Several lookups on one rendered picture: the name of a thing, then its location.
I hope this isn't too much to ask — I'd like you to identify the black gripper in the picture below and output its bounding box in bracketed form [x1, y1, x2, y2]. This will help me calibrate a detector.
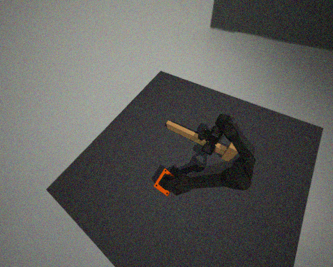
[201, 134, 221, 155]

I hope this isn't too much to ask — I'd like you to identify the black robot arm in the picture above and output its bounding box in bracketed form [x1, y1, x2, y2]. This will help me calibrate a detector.
[158, 114, 256, 196]

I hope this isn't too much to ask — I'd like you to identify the wooden post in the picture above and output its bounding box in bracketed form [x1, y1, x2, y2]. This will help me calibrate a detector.
[221, 143, 237, 162]

